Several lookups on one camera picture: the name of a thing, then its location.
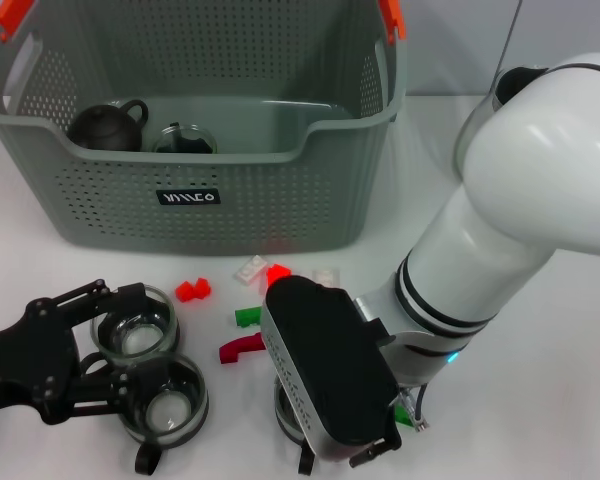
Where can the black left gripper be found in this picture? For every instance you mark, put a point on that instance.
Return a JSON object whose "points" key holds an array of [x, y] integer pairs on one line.
{"points": [[30, 360]]}

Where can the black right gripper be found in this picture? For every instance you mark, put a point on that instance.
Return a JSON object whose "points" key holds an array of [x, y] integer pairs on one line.
{"points": [[392, 430]]}

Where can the black round object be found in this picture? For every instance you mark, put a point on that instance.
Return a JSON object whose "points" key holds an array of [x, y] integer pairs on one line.
{"points": [[135, 340]]}

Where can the glass teacup with black holder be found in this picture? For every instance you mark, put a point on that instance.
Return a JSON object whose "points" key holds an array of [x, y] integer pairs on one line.
{"points": [[285, 410], [185, 142], [172, 415]]}

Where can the dark red curved toy brick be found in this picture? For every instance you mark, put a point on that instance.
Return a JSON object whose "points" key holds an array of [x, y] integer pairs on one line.
{"points": [[230, 352]]}

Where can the grey perforated plastic storage basket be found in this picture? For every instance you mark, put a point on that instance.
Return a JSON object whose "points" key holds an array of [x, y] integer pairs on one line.
{"points": [[230, 220]]}

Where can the green toy brick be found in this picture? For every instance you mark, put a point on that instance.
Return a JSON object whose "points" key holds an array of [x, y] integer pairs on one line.
{"points": [[402, 417], [247, 317]]}

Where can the orange-red small toy brick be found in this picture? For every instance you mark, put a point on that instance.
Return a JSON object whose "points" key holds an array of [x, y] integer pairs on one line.
{"points": [[185, 291]]}

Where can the white toy brick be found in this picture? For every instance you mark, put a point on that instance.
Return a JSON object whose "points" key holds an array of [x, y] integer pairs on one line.
{"points": [[250, 270], [326, 276]]}

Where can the red sloped toy brick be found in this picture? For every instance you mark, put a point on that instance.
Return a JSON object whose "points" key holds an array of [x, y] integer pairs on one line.
{"points": [[277, 274]]}

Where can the dark clay teapot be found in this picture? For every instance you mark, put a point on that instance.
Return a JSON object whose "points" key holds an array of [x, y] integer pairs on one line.
{"points": [[105, 130]]}

